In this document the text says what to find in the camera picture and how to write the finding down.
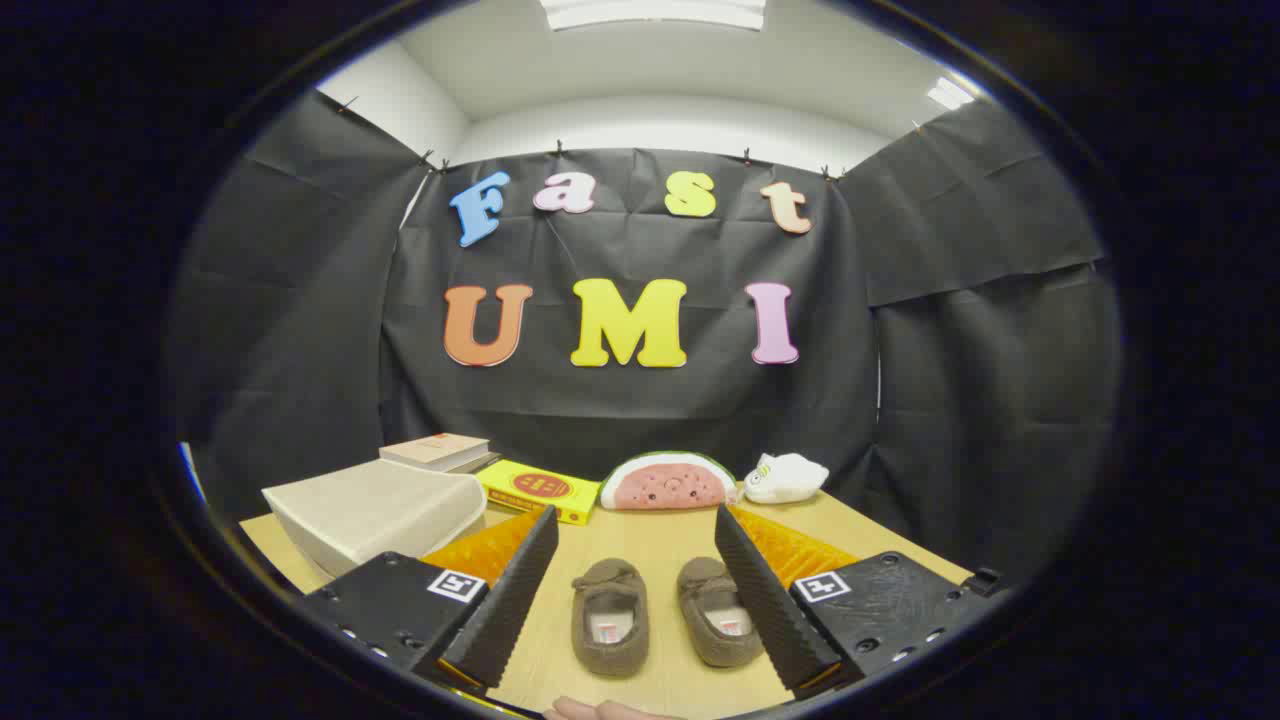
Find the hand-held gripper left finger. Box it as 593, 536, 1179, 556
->
300, 505, 561, 696

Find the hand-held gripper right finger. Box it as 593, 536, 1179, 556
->
714, 503, 1006, 701

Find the brown shoe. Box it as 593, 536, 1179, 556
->
571, 558, 650, 678
677, 556, 766, 668

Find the beige fabric storage box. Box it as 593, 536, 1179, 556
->
262, 458, 488, 579

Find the yellow book with red circle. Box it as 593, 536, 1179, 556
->
475, 459, 601, 526

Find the white plush toy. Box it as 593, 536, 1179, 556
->
742, 453, 830, 505

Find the watermelon slice plush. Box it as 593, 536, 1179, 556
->
598, 451, 739, 511

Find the beige cover book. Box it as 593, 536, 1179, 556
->
379, 433, 491, 471

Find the long ceiling light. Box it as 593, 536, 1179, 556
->
540, 0, 767, 31

